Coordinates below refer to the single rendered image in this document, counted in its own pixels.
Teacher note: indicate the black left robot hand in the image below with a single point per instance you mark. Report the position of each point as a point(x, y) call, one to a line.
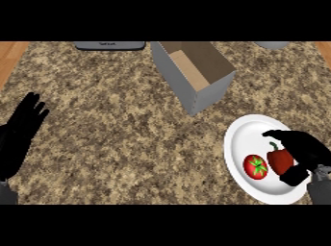
point(12, 141)

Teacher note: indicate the grey round object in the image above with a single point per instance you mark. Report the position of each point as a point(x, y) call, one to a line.
point(272, 44)

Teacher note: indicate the white plate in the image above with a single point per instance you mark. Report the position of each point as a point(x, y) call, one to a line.
point(249, 141)

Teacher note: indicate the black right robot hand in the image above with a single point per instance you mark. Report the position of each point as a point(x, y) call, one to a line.
point(309, 150)

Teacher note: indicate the red tomato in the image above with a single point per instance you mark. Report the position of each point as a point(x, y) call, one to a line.
point(256, 166)

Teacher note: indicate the red bell pepper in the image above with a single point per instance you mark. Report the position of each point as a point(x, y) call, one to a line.
point(280, 160)

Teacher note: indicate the dark grey flat appliance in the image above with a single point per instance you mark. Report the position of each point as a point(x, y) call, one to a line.
point(110, 45)

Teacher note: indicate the grey cardboard box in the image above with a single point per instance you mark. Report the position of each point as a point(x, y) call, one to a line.
point(195, 72)

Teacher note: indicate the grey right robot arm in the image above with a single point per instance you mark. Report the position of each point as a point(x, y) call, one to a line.
point(327, 187)

